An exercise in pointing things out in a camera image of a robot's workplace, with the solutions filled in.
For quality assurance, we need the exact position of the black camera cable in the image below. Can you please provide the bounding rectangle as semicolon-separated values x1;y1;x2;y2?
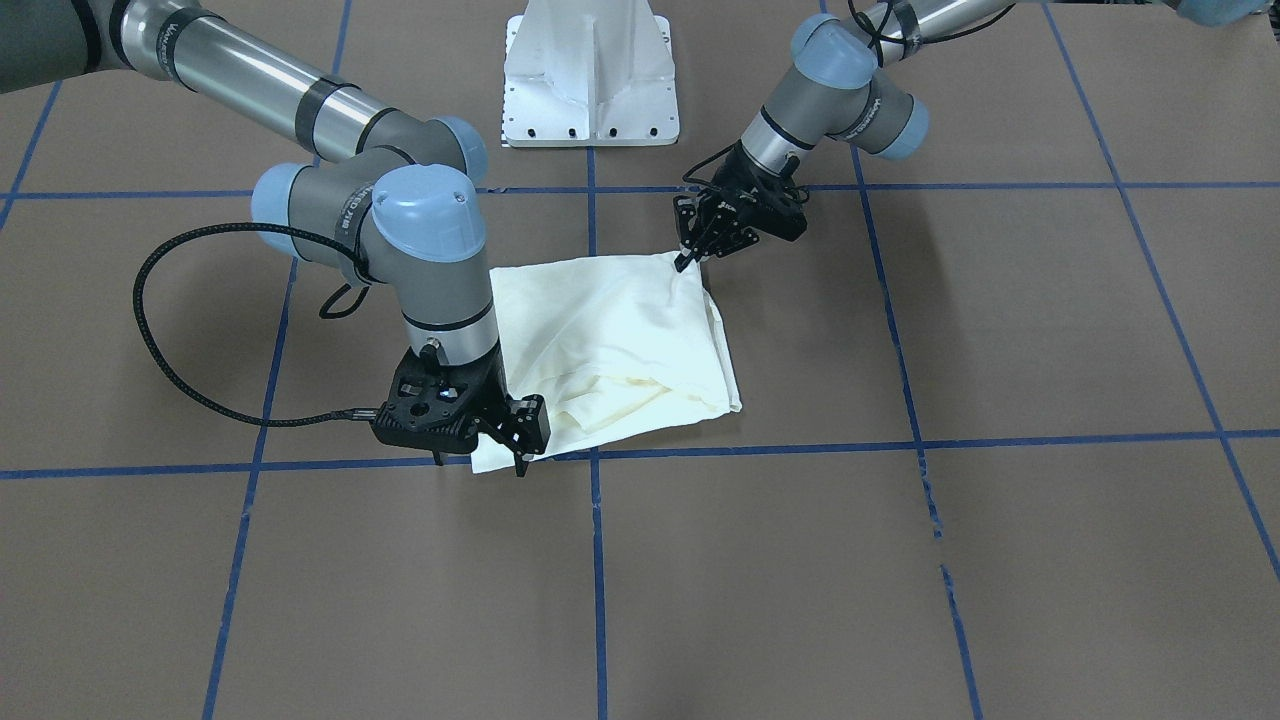
132;222;387;429
682;0;1011;191

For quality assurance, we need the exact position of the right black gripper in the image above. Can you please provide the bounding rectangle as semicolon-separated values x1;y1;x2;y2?
396;348;550;477

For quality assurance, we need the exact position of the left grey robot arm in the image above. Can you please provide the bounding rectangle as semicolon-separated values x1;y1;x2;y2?
673;1;1012;272

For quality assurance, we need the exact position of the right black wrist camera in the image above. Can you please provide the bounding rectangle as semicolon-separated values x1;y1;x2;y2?
371;352;484;455

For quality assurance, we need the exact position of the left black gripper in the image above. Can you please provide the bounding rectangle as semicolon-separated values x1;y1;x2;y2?
675;145;808;273

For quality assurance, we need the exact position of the cream long-sleeve cat T-shirt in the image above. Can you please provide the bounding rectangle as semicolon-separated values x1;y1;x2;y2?
490;251;742;456

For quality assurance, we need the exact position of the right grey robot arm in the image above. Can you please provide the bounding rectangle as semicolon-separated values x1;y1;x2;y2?
3;1;550;477

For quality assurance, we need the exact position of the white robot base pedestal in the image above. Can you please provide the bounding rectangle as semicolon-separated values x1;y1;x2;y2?
500;1;681;149

